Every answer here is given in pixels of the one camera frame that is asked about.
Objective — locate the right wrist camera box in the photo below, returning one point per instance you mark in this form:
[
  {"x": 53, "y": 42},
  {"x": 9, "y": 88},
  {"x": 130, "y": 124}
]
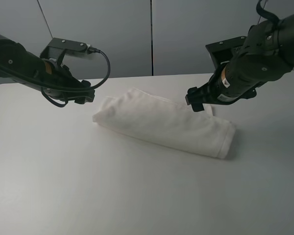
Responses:
[{"x": 221, "y": 52}]

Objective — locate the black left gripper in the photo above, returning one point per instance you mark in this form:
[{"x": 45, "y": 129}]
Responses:
[{"x": 62, "y": 77}]

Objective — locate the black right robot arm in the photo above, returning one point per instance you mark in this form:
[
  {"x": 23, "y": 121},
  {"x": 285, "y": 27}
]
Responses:
[{"x": 243, "y": 64}]

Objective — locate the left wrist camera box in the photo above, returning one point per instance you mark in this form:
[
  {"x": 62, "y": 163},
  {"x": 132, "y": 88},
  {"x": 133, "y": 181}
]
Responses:
[{"x": 58, "y": 48}]

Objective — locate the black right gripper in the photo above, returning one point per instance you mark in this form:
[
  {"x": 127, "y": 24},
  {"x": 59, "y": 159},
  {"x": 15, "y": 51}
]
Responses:
[{"x": 206, "y": 94}]

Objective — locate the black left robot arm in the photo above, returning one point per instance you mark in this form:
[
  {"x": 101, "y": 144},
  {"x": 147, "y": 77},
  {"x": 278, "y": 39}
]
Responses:
[{"x": 28, "y": 69}]

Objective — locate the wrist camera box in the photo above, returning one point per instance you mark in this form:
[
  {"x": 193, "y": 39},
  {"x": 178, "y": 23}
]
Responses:
[
  {"x": 58, "y": 48},
  {"x": 221, "y": 52}
]

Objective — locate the white towel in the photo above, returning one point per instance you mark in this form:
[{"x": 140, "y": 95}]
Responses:
[{"x": 157, "y": 120}]

